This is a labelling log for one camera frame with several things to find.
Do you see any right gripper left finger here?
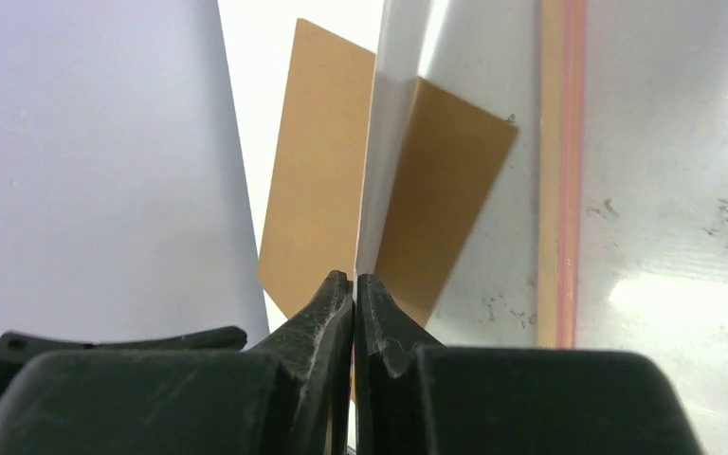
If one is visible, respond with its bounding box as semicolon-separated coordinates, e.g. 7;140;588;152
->
0;271;354;454

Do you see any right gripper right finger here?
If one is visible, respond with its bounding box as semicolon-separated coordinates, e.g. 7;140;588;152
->
355;274;701;454

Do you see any brown cardboard backing board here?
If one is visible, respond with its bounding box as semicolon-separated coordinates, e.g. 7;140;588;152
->
258;18;518;324

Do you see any pink wooden picture frame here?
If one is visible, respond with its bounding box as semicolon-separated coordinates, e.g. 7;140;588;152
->
537;1;588;349

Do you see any seascape photo print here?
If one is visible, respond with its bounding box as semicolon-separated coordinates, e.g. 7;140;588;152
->
355;0;450;275

